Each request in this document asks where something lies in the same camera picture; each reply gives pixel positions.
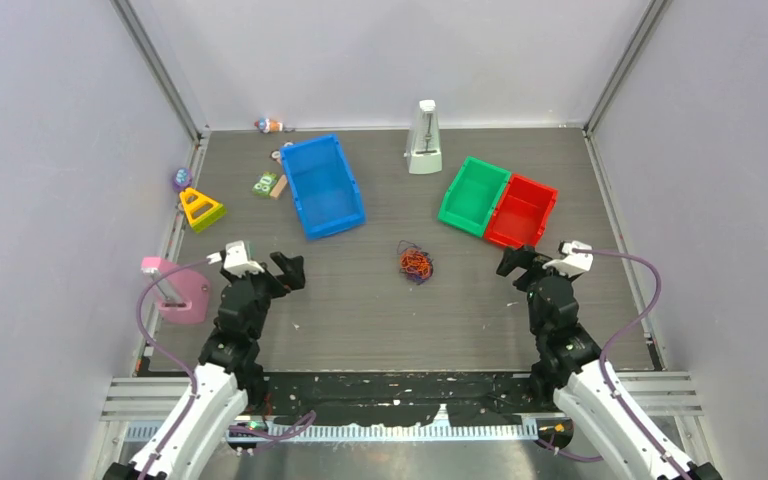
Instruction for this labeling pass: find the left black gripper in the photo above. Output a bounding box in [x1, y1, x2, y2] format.
[221, 252, 303, 339]

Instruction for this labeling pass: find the purple wire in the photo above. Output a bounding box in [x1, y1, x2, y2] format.
[395, 239, 436, 287]

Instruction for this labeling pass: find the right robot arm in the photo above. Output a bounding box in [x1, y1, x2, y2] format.
[496, 241, 721, 479]

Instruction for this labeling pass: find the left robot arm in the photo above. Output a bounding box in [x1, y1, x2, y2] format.
[104, 241, 306, 479]

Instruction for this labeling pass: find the red plastic bin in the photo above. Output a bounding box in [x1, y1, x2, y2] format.
[483, 174, 558, 248]

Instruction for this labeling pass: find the green toy block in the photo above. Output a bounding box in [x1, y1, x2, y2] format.
[252, 172, 278, 197]

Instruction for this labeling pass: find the wooden block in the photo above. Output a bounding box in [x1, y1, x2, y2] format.
[269, 175, 288, 200]

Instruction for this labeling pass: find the blue plastic bin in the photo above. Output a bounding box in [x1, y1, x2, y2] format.
[280, 133, 367, 240]

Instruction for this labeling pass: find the green plastic bin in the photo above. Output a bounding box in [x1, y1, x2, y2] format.
[438, 157, 512, 237]

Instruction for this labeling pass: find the yellow triangle toy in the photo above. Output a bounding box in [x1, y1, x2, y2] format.
[179, 187, 226, 233]

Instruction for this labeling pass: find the pink stand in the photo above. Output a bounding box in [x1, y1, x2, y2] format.
[141, 257, 211, 325]

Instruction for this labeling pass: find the small round toy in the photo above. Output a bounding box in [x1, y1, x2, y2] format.
[270, 141, 294, 164]

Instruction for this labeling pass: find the purple round toy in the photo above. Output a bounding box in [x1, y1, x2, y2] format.
[172, 167, 193, 193]

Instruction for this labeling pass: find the small figurine toy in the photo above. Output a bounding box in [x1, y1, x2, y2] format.
[254, 117, 285, 134]

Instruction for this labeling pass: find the white metronome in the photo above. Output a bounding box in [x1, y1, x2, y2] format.
[404, 99, 443, 175]

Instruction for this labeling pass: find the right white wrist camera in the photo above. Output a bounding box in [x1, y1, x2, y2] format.
[543, 241, 593, 278]

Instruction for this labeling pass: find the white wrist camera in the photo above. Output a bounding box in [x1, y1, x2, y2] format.
[543, 241, 593, 278]
[206, 240, 265, 277]

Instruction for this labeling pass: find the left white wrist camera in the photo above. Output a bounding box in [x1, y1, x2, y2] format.
[206, 240, 265, 277]

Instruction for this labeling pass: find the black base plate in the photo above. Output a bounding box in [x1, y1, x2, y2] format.
[243, 371, 561, 427]

